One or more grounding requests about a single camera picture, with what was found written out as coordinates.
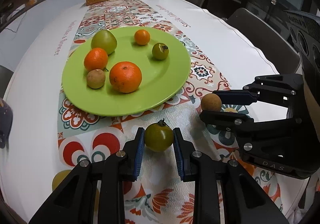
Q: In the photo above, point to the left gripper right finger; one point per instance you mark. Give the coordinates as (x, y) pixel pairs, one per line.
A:
(195, 166)

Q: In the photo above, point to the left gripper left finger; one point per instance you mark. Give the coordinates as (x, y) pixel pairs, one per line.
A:
(122, 166)

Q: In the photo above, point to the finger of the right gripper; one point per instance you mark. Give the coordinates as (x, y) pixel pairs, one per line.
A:
(225, 120)
(236, 97)

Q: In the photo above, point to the small green tomato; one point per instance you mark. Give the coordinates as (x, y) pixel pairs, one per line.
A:
(158, 136)

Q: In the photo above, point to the small green persimmon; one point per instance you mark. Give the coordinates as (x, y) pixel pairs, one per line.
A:
(160, 51)

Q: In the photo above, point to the large orange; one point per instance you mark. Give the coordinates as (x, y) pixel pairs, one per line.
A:
(125, 77)

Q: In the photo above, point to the brown round longan fruit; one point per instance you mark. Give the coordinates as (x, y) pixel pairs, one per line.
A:
(96, 79)

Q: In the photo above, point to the small orange mandarin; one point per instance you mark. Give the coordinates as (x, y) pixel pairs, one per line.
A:
(142, 37)

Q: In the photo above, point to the orange tangerine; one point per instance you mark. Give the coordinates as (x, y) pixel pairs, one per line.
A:
(97, 58)

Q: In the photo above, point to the green apple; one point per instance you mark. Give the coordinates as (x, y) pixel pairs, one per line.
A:
(104, 39)

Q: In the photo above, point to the patterned floral table runner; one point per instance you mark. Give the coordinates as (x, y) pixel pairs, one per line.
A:
(221, 59)

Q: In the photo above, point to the grey chair right near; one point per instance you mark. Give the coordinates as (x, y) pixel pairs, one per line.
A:
(275, 48)

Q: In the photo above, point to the dark blue mug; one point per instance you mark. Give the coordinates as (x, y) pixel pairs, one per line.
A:
(6, 119)

